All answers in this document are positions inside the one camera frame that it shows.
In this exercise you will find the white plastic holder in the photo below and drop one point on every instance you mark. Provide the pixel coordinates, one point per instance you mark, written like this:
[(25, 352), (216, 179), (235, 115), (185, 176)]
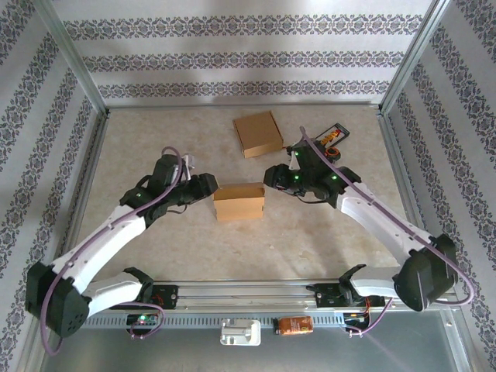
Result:
[(240, 332)]

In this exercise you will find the grey metal shelf plate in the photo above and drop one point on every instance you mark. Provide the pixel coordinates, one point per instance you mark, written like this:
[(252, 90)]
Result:
[(155, 352)]

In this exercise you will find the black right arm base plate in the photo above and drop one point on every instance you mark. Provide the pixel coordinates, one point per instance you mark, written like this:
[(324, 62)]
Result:
[(325, 296)]

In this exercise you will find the aluminium frame post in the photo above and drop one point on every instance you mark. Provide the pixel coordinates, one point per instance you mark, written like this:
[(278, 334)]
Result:
[(414, 50), (66, 50)]

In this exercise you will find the black battery with red-yellow label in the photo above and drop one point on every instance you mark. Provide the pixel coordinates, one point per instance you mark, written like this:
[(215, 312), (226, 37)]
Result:
[(337, 133)]

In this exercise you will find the aluminium mounting rail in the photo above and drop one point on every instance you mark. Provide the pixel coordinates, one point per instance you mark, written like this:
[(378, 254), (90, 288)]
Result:
[(248, 292)]

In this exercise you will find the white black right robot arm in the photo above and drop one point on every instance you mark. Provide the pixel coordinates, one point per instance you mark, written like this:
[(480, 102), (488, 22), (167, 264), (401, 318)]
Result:
[(376, 221)]

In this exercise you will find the aluminium table side rail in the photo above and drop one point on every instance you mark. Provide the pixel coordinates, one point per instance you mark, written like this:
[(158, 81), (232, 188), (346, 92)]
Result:
[(399, 166), (90, 166)]

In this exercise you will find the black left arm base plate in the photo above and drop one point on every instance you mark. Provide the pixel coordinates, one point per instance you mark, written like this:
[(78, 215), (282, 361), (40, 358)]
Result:
[(168, 296)]

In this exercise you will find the orange battery pack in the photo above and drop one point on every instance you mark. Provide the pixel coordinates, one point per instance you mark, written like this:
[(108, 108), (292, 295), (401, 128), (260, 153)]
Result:
[(292, 324)]

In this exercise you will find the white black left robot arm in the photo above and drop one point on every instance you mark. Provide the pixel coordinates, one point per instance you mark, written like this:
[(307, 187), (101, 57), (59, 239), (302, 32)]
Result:
[(100, 248)]

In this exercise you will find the brown cardboard box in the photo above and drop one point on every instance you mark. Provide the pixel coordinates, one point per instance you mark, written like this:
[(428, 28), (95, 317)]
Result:
[(238, 203), (257, 133)]

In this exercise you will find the black orange tape measure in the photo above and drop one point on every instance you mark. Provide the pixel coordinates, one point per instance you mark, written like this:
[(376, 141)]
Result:
[(334, 153)]

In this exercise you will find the controller board with green light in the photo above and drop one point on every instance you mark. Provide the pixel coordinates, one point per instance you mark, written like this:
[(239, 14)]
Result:
[(141, 319)]

